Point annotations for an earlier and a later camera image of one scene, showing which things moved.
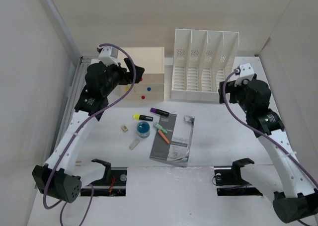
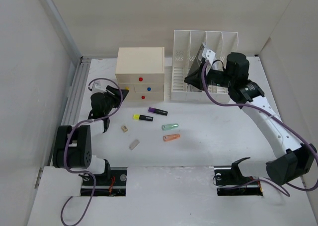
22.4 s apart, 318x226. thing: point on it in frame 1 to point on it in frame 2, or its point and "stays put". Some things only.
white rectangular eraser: (134, 145) stays put
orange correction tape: (163, 136) to (170, 137)
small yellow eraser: (124, 128) stays put
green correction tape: (160, 127) to (169, 126)
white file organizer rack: (202, 59) stays put
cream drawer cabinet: (151, 88) stays put
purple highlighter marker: (159, 112) stays put
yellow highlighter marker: (138, 116) stays put
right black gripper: (232, 89) to (195, 79)
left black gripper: (126, 76) to (115, 94)
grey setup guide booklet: (180, 130) to (199, 57)
